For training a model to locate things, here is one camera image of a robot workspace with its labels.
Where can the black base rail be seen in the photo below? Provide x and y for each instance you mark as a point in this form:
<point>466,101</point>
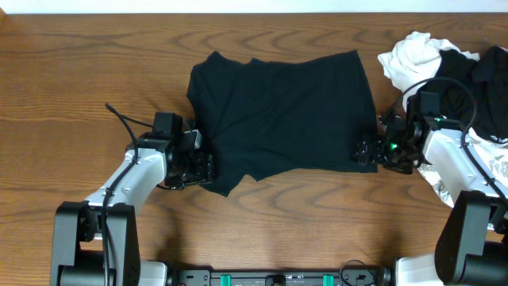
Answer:
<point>351,273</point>

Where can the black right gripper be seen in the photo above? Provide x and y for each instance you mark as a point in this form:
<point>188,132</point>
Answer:
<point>377,155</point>

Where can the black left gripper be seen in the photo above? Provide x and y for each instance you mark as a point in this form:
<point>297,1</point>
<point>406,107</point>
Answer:
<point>203,169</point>

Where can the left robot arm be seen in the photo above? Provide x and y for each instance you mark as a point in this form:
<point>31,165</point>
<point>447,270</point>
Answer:
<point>95,241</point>

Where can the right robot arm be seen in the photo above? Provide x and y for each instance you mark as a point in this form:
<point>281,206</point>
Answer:
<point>463,255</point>

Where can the white fern-print cloth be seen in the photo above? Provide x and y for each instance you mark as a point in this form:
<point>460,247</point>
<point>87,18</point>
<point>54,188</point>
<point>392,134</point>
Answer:
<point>488,163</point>

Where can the black garment in pile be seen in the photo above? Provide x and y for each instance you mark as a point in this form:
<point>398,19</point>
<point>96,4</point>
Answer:
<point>486,79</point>

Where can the black t-shirt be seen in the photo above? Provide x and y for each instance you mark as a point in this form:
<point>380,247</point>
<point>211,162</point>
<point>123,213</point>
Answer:
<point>265,118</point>

